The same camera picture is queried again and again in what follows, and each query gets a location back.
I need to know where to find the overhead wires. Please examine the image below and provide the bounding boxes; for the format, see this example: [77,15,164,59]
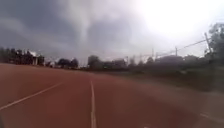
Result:
[139,39,208,58]

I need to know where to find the row of trees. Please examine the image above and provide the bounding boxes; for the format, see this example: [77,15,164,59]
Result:
[44,54,214,72]

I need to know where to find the pole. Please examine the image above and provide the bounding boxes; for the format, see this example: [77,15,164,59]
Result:
[204,32,213,56]
[174,46,179,58]

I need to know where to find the tree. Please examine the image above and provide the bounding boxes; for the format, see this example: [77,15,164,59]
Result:
[208,22,224,66]

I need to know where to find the building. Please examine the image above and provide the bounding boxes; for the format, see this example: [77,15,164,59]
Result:
[0,47,46,67]

